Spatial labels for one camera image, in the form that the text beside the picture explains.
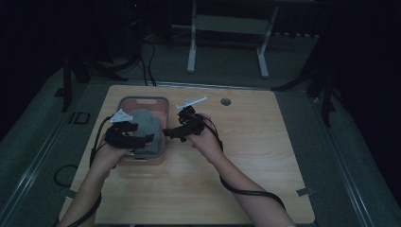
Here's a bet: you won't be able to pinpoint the person's left hand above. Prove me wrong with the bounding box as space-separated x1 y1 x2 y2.
94 144 132 172

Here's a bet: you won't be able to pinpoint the pink basin with grey rim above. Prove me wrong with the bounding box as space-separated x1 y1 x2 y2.
114 96 170 166

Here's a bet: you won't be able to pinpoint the black cable loop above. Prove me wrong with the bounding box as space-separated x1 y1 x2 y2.
52 164 79 188

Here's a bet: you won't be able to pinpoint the person's right hand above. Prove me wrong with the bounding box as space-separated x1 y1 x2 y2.
184 113 224 164

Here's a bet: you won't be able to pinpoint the plain grey mitten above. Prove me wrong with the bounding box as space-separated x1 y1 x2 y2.
130 108 163 141

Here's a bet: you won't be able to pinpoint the grey tape strip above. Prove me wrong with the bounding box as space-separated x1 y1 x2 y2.
296 187 316 197
60 187 78 201

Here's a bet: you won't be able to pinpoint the white metal desk frame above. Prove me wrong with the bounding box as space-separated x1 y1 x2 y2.
171 0 280 79

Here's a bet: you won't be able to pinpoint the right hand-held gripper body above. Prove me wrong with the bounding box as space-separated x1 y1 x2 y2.
175 95 209 137

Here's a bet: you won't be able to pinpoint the black floor cables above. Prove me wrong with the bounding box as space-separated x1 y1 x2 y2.
138 39 158 87

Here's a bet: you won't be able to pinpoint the hand-held gripper black cable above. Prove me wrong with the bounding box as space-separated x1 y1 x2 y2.
201 113 288 212
67 115 113 227

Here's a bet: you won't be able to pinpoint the right hand-held gripper black cable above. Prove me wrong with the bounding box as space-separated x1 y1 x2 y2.
201 113 288 212

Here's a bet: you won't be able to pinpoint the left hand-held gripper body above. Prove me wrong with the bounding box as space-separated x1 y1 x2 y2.
103 108 134 149

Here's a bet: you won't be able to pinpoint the left hand-held gripper black cable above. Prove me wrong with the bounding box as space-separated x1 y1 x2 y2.
67 115 113 227

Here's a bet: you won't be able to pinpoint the black metal stand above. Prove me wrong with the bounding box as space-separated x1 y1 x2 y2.
306 70 338 128
56 56 74 114

